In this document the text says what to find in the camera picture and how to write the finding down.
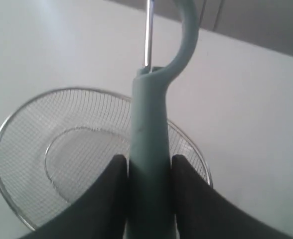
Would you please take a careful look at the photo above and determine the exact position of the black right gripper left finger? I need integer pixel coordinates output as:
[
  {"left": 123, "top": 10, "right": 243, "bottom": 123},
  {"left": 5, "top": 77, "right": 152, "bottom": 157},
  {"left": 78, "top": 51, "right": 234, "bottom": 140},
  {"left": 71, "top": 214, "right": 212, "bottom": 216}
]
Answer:
[{"left": 24, "top": 154, "right": 128, "bottom": 239}]

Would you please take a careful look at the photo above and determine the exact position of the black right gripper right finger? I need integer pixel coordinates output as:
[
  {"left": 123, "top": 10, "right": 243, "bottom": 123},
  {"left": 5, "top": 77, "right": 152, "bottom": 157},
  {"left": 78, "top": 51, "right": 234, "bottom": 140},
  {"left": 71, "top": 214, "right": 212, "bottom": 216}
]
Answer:
[{"left": 172, "top": 154, "right": 291, "bottom": 239}]

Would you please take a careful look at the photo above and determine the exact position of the teal handled vegetable peeler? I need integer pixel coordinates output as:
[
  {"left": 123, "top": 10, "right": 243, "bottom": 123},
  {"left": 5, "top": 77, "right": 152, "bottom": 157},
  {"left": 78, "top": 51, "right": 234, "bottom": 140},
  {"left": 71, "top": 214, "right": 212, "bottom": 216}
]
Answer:
[{"left": 126, "top": 0, "right": 198, "bottom": 239}]

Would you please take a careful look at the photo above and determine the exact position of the oval metal wire mesh basket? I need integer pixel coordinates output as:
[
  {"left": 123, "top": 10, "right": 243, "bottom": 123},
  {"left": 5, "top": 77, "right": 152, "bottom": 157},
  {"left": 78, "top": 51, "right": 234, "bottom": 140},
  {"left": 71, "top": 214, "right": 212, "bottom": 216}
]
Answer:
[{"left": 0, "top": 87, "right": 213, "bottom": 231}]

